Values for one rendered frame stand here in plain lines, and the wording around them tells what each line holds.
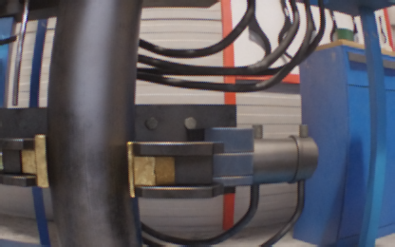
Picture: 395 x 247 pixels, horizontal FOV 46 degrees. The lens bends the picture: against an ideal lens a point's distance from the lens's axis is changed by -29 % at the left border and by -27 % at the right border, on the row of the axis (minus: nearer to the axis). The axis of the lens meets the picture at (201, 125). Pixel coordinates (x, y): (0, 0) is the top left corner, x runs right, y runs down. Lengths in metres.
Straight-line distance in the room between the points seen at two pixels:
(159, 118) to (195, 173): 0.28
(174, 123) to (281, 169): 0.26
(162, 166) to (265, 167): 0.31
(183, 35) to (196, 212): 0.95
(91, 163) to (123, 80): 0.17
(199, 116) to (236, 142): 0.15
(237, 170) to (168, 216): 2.00
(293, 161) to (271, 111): 2.06
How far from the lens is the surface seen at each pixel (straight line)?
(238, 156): 1.25
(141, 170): 1.02
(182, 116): 1.36
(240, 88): 1.38
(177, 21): 3.27
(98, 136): 1.06
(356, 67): 2.31
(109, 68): 1.07
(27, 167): 1.09
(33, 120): 1.32
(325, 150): 2.49
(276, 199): 3.41
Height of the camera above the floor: 0.54
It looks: 1 degrees up
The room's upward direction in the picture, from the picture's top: straight up
